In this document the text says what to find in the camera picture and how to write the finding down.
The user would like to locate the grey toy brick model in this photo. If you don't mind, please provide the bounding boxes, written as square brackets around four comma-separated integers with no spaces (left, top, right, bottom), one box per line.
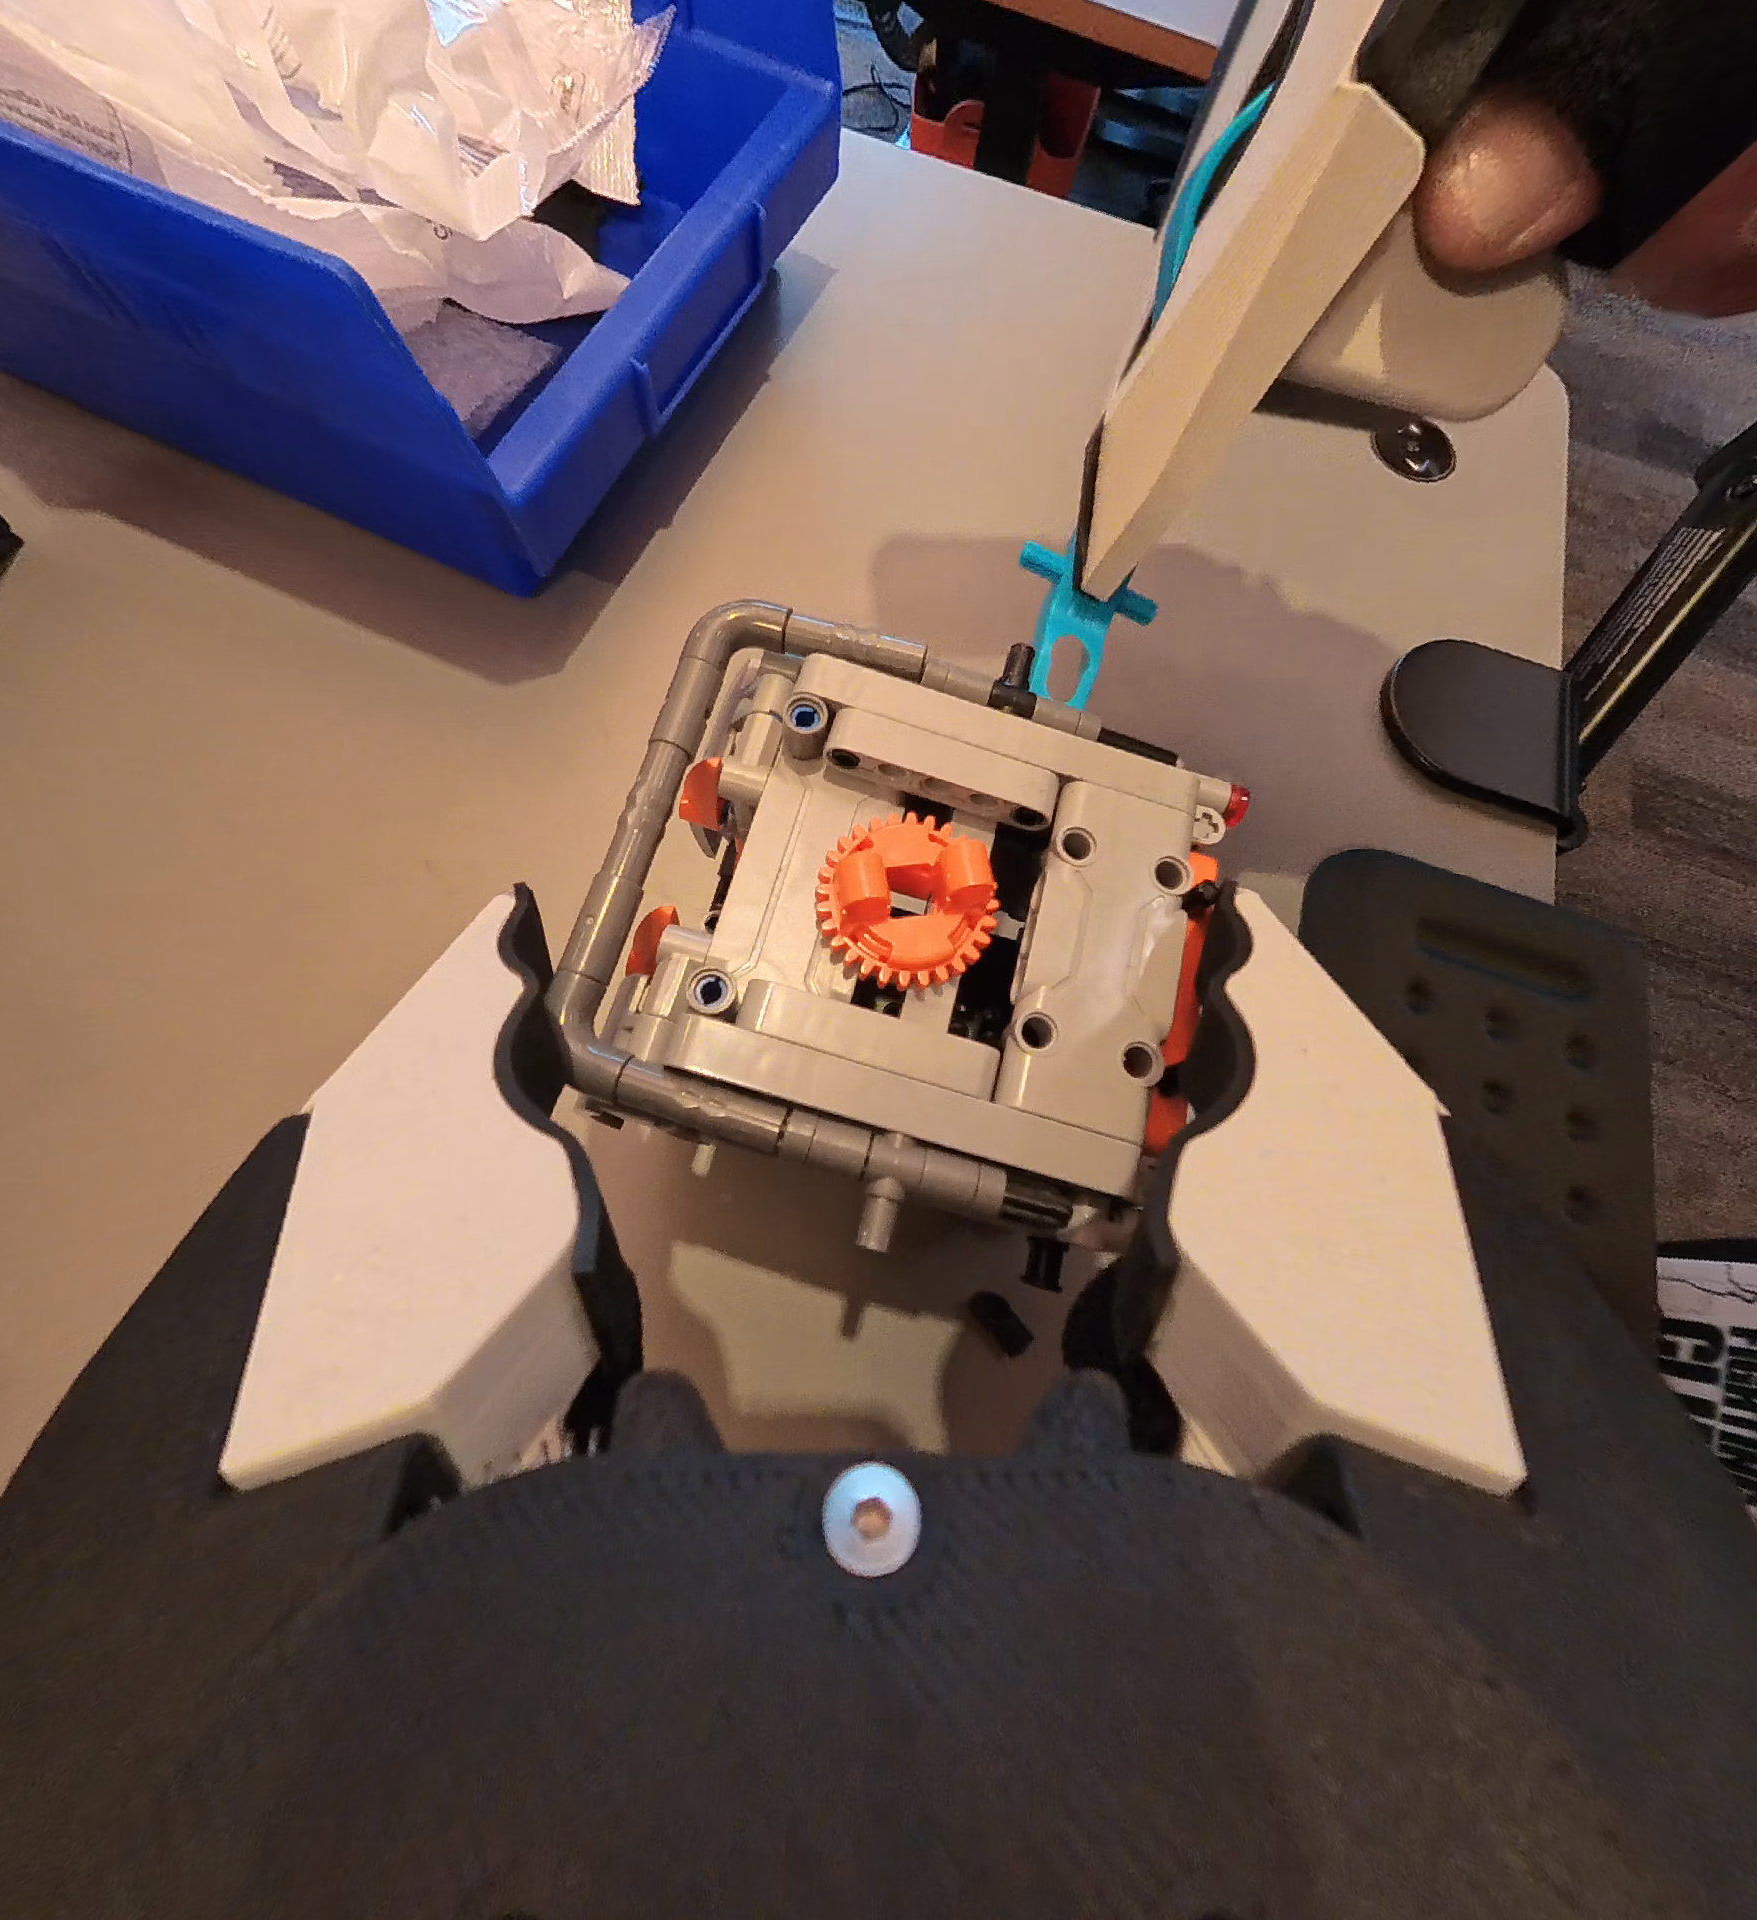
[548,600,1258,1261]

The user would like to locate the teal brick separator tool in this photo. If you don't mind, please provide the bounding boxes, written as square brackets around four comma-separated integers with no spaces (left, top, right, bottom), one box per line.
[1010,83,1284,737]

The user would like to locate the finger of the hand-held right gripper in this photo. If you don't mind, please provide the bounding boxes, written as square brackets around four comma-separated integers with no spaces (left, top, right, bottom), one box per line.
[1076,0,1428,590]

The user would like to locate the purple cloth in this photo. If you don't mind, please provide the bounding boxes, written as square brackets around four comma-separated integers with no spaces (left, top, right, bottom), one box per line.
[398,286,574,452]

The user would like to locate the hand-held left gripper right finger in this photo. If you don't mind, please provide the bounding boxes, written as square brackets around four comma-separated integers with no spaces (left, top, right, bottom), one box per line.
[1053,876,1540,1501]

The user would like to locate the clear plastic bags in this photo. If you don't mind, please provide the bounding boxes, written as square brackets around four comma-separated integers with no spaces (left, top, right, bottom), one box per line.
[0,0,676,325]

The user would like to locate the blue plastic bin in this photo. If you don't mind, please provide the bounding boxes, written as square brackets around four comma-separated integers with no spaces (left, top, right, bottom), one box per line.
[0,0,845,596]

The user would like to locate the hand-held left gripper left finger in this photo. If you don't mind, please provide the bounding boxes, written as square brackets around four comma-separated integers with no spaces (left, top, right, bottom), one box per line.
[218,886,642,1495]

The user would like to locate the red metal frame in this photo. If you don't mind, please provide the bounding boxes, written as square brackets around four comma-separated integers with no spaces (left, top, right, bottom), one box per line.
[909,60,1105,197]

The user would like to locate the person's right hand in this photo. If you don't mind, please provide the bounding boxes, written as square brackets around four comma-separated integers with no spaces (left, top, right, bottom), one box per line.
[1412,99,1757,319]

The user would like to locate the black stand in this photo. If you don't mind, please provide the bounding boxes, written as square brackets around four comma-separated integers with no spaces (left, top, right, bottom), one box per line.
[1382,370,1757,846]

